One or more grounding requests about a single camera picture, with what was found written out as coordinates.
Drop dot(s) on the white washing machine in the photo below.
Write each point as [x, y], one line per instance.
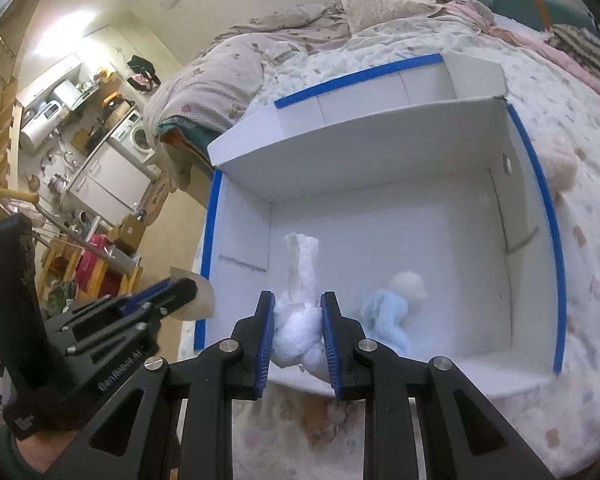
[139, 137]

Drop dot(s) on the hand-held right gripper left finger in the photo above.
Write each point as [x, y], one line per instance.
[265, 340]

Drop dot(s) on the cream sock on bed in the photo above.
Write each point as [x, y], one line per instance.
[562, 165]

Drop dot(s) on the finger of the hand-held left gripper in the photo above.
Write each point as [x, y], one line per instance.
[110, 330]
[155, 291]

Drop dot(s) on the yellow wooden rack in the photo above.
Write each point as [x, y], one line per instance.
[110, 272]

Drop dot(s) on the pink cloth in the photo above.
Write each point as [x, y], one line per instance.
[480, 12]

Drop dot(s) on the person's left forearm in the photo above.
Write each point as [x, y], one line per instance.
[30, 455]

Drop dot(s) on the light blue sock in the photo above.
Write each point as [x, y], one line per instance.
[387, 317]

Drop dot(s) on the cream fluffy pillow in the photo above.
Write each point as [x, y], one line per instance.
[385, 2]

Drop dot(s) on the white kitchen appliance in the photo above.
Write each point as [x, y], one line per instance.
[37, 127]

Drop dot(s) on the striped knitted cloth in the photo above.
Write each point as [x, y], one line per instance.
[580, 45]

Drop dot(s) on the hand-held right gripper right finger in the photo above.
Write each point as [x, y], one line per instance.
[330, 347]

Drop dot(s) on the white cabinet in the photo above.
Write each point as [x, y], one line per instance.
[110, 175]

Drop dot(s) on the white box with blue tape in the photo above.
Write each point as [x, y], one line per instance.
[380, 220]

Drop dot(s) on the beige soft pad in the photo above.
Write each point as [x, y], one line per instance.
[202, 300]

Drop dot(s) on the white plush toy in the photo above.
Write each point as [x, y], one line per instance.
[297, 320]

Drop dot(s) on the cardboard box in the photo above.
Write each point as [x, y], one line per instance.
[130, 232]

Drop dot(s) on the fluffy printed blanket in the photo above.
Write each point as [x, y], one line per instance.
[585, 310]

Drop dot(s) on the cream plush ball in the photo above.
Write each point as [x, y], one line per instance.
[409, 285]

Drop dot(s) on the teal headboard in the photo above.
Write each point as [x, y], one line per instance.
[515, 0]

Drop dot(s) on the wooden ladder shelf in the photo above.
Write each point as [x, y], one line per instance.
[2, 120]

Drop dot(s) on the floral quilt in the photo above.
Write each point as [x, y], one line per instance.
[205, 85]

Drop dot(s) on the black hanging clothing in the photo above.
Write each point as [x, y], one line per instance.
[141, 66]

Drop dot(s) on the bed mattress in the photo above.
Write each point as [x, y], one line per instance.
[185, 145]

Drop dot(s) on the red bag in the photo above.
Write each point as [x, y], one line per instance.
[90, 265]

